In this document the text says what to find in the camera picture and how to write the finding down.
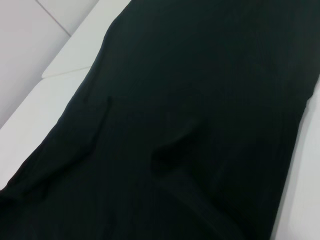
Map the black shirt with FREE print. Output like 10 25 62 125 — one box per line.
0 0 320 240

